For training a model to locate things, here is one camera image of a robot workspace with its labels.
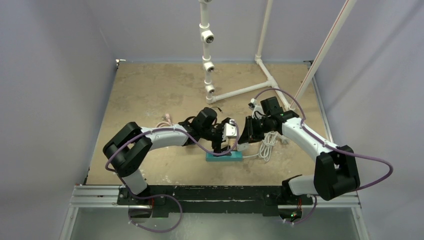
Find teal power strip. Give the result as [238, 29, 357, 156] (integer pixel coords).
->
[205, 151, 243, 162]

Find purple cable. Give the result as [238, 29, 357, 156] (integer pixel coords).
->
[104, 120, 240, 233]
[253, 88, 394, 226]

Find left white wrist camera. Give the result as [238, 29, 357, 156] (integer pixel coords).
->
[222, 119, 238, 141]

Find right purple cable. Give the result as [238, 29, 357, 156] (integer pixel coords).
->
[253, 88, 394, 226]

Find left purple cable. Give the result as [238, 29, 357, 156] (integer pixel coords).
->
[104, 120, 240, 233]

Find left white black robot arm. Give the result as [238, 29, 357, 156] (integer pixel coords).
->
[102, 107, 237, 205]

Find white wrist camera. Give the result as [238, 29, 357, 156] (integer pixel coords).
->
[222, 119, 238, 141]
[248, 98, 263, 113]

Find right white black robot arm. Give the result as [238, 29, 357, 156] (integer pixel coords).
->
[237, 97, 361, 204]

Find white PVC pipe frame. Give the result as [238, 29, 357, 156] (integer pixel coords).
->
[197, 0, 358, 110]

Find pink cable with plug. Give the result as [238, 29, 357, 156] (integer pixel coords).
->
[155, 113, 173, 129]

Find white square wall adapter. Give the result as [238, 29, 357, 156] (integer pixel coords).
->
[237, 143, 249, 152]

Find white coiled power cable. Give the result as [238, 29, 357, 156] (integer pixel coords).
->
[242, 130, 289, 163]

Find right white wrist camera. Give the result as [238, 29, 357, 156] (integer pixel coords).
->
[248, 98, 263, 113]

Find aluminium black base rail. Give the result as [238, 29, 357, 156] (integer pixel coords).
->
[69, 185, 360, 218]

